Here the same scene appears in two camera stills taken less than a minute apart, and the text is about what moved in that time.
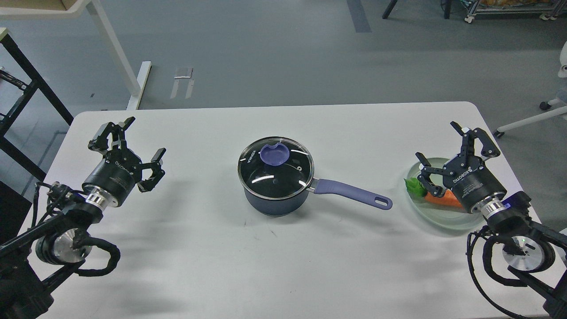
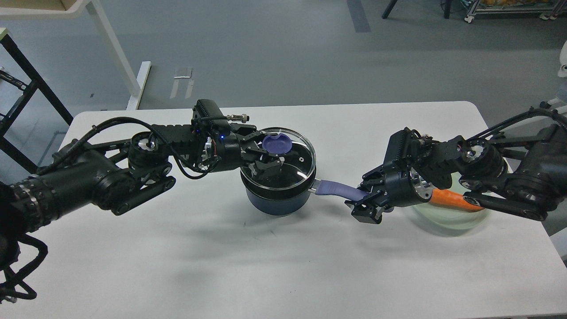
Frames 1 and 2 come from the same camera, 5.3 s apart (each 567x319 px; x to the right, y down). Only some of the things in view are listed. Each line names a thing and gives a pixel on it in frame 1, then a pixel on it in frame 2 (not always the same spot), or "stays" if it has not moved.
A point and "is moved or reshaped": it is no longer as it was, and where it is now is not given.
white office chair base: x=561 y=98 stays
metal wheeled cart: x=558 y=8 stays
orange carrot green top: x=415 y=188 stays
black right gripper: x=473 y=185 -> x=394 y=184
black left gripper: x=114 y=177 -> x=228 y=145
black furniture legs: x=447 y=5 stays
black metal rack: x=39 y=82 stays
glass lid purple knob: x=276 y=155 is moved or reshaped
